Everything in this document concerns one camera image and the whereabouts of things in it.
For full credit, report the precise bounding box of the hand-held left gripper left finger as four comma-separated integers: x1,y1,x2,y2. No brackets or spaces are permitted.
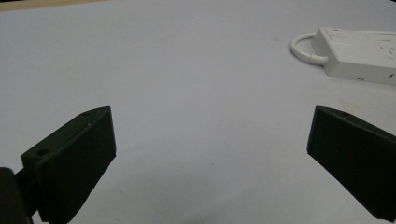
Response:
20,105,117,224

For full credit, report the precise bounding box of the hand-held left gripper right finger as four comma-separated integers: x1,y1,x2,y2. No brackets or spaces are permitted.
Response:
306,105,396,223

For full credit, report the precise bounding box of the white power strip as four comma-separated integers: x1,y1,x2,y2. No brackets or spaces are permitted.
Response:
310,26,396,86

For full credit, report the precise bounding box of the white power strip cable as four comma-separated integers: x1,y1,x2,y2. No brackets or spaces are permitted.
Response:
289,32,330,66

